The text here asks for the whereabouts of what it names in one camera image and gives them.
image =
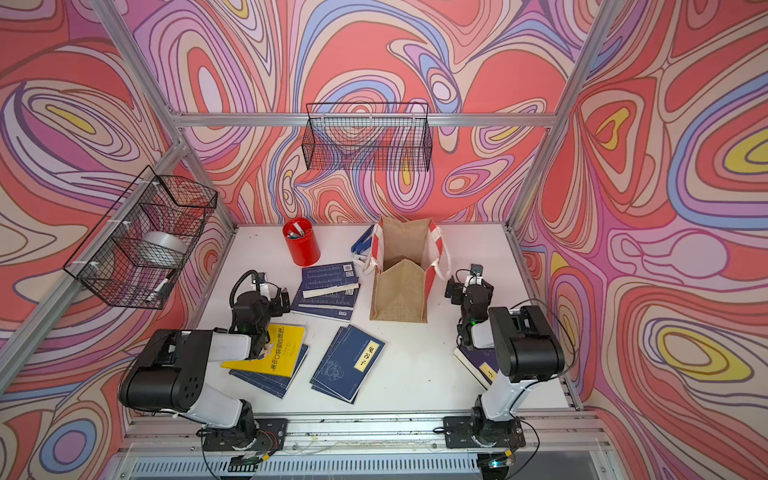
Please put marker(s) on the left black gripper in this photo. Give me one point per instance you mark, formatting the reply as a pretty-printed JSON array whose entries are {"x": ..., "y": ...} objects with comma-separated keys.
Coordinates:
[{"x": 274, "y": 304}]

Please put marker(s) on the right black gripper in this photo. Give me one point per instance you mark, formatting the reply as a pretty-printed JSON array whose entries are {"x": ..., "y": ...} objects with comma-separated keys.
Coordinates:
[{"x": 458, "y": 291}]

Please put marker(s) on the blue book yellow label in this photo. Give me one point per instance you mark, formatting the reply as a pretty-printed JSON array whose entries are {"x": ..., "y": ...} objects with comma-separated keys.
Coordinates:
[
  {"x": 367, "y": 350},
  {"x": 332, "y": 376}
]

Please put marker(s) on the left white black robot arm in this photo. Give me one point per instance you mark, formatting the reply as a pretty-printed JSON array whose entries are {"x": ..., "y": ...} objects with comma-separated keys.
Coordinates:
[{"x": 168, "y": 376}]

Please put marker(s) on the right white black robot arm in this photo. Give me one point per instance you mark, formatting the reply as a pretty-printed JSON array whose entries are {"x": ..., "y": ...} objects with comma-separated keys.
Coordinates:
[{"x": 526, "y": 349}]

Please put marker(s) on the yellow cover book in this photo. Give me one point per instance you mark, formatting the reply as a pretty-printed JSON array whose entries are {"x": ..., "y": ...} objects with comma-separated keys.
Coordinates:
[{"x": 278, "y": 357}]

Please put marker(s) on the purple book yellow label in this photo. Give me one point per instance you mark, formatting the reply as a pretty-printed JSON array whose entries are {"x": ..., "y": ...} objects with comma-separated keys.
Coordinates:
[{"x": 482, "y": 364}]

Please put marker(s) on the top dark blue book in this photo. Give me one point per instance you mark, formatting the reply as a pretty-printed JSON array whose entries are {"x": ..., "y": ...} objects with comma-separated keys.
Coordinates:
[{"x": 321, "y": 280}]

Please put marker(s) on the dark blue book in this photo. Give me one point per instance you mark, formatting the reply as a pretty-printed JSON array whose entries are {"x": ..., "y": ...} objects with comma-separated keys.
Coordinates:
[
  {"x": 341, "y": 300},
  {"x": 333, "y": 314},
  {"x": 321, "y": 280}
]

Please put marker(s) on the blue book under yellow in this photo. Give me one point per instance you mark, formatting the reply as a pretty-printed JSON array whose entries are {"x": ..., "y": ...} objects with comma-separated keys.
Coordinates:
[{"x": 272, "y": 384}]

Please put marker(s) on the red pen holder cup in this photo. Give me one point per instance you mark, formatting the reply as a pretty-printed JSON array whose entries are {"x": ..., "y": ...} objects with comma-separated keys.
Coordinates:
[{"x": 301, "y": 241}]

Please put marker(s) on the bottom dark blue book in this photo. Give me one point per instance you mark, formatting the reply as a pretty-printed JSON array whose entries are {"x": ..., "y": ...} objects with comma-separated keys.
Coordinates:
[{"x": 333, "y": 314}]

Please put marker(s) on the white marker in basket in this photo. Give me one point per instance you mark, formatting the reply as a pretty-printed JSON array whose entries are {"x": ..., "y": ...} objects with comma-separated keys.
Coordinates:
[{"x": 161, "y": 291}]

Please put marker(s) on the middle dark blue book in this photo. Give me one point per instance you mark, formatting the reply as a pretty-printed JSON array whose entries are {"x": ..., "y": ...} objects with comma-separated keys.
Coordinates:
[{"x": 341, "y": 300}]

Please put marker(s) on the silver tape roll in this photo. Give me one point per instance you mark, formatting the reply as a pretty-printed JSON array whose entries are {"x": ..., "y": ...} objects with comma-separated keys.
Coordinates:
[{"x": 161, "y": 250}]

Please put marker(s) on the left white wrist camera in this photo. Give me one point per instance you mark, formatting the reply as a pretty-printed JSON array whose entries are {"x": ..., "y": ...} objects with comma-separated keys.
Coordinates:
[{"x": 260, "y": 284}]

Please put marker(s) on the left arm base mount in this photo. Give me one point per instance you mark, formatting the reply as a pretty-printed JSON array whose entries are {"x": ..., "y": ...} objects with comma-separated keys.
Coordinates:
[{"x": 266, "y": 435}]

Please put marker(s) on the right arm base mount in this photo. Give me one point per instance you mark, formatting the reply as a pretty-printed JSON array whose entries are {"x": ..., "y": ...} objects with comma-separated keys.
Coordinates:
[{"x": 464, "y": 432}]

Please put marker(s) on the left black wire basket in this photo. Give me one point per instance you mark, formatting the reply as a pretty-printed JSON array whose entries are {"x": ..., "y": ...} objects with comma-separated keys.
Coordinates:
[{"x": 106, "y": 263}]

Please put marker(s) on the black wire basket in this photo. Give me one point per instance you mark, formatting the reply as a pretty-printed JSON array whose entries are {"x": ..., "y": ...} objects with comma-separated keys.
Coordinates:
[
  {"x": 368, "y": 136},
  {"x": 106, "y": 263}
]

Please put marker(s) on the back black wire basket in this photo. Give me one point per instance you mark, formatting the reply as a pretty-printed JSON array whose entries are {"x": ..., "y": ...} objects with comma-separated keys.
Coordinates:
[{"x": 368, "y": 136}]

